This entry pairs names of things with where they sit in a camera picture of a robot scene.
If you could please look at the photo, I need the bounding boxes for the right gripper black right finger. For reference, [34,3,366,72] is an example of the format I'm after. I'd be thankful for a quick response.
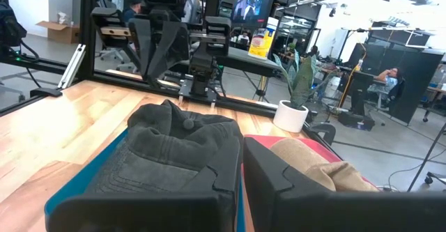
[243,137,446,232]

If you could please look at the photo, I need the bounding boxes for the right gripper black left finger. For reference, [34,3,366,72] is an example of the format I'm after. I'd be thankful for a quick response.
[44,136,244,232]

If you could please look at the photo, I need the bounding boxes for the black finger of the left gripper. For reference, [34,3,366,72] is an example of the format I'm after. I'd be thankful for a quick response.
[128,17,156,84]
[148,20,191,84]

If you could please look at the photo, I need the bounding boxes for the tan baseball cap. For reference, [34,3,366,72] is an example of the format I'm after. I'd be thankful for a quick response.
[270,137,380,193]

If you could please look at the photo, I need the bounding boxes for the dark grey baseball cap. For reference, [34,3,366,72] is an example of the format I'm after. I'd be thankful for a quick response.
[85,99,244,195]

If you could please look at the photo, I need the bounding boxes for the office chair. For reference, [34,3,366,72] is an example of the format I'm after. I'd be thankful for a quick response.
[95,47,127,65]

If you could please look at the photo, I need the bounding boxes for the black desk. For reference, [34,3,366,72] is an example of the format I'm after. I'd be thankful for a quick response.
[174,45,284,102]

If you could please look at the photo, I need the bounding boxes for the yellow wipes canister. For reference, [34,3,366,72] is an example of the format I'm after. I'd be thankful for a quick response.
[247,17,278,61]

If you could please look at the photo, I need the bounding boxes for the blue plastic tray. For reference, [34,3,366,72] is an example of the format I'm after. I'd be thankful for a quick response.
[44,129,247,232]

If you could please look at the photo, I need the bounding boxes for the cardboard box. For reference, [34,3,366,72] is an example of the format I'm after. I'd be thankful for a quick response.
[36,20,82,45]

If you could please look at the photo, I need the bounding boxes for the red plastic tray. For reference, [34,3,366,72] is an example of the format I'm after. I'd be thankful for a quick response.
[243,134,377,191]

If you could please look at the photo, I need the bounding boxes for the green artificial plant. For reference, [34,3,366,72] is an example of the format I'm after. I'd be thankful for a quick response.
[273,49,336,110]

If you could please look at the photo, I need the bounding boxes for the white plant pot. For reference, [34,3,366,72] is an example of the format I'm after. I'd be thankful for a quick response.
[272,100,310,134]

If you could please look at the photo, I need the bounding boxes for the black case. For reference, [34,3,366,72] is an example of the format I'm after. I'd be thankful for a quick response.
[337,109,376,132]

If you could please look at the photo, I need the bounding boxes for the black stand leg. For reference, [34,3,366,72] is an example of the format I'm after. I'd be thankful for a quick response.
[406,122,446,193]

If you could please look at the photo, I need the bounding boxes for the black bulky device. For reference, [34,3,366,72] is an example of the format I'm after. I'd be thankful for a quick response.
[0,0,41,88]

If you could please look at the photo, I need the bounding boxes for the black room partition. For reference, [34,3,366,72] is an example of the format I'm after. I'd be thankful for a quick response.
[348,42,446,125]

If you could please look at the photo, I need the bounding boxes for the black aluminium table frame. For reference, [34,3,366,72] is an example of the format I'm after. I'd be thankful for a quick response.
[0,0,337,146]

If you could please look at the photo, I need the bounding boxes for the silver aluminium bracket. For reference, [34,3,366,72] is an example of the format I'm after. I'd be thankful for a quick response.
[57,43,86,90]

